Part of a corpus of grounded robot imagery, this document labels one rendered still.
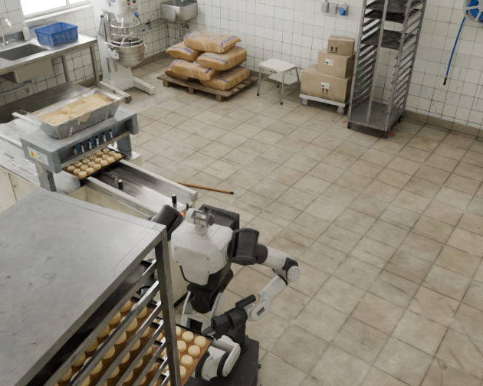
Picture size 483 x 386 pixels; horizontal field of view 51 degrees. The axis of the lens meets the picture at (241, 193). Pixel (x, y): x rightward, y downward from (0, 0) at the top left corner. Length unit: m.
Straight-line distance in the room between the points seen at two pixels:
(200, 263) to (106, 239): 0.91
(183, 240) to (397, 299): 2.10
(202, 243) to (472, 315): 2.35
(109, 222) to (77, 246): 0.13
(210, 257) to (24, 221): 0.93
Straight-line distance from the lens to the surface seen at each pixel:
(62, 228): 1.54
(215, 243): 2.25
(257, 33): 7.36
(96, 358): 1.47
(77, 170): 3.62
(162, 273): 1.58
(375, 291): 3.99
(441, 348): 3.75
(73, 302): 1.30
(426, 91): 6.50
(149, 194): 3.40
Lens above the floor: 2.71
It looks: 34 degrees down
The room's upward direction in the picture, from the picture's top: straight up
